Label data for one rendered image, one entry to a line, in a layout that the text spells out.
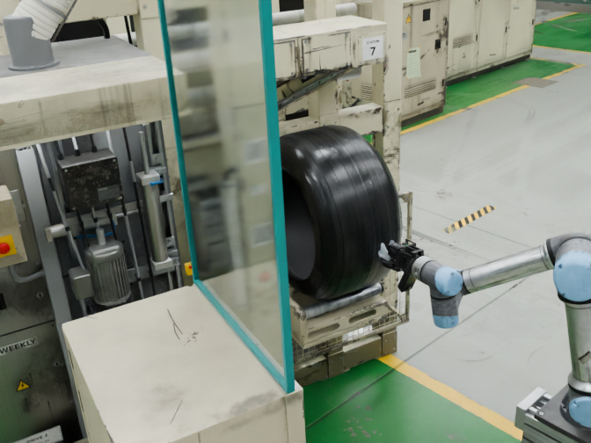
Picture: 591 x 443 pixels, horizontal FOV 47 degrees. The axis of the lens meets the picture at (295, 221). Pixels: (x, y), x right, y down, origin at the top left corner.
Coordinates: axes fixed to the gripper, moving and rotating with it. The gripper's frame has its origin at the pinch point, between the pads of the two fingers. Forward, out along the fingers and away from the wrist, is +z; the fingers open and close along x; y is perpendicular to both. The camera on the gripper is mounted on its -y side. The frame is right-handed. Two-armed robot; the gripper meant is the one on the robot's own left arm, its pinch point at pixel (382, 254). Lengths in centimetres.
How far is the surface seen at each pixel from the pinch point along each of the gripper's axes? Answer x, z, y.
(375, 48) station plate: -31, 42, 60
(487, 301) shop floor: -141, 102, -103
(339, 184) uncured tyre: 10.3, 6.0, 24.9
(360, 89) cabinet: -270, 426, -28
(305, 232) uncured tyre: 0, 54, -8
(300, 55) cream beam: 1, 42, 62
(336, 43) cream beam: -14, 42, 64
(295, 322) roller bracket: 25.5, 17.6, -23.9
